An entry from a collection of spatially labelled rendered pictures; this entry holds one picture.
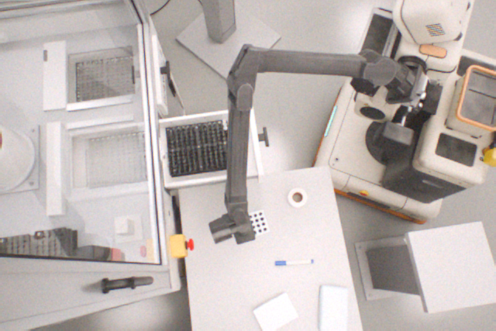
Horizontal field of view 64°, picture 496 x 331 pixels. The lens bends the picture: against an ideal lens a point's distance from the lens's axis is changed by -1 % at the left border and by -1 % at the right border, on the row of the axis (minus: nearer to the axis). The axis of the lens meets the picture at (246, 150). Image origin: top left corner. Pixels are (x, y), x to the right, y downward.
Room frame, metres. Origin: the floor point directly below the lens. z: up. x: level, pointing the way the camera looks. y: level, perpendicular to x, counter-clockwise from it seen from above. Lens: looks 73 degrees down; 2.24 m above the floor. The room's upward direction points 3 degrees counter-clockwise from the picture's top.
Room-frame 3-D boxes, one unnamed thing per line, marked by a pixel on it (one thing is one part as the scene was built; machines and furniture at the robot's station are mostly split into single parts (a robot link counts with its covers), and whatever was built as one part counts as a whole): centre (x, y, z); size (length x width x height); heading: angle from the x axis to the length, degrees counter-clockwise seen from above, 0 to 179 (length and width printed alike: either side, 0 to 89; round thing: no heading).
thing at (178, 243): (0.08, 0.24, 0.88); 0.07 x 0.05 x 0.07; 6
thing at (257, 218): (0.15, 0.00, 0.78); 0.12 x 0.08 x 0.04; 104
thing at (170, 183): (0.42, 0.18, 0.86); 0.40 x 0.26 x 0.06; 96
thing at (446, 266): (-0.02, -0.73, 0.38); 0.30 x 0.30 x 0.76; 6
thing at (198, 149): (0.42, 0.17, 0.87); 0.22 x 0.18 x 0.06; 96
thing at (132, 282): (-0.02, 0.23, 1.45); 0.05 x 0.03 x 0.19; 96
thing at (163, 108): (0.72, 0.32, 0.87); 0.29 x 0.02 x 0.11; 6
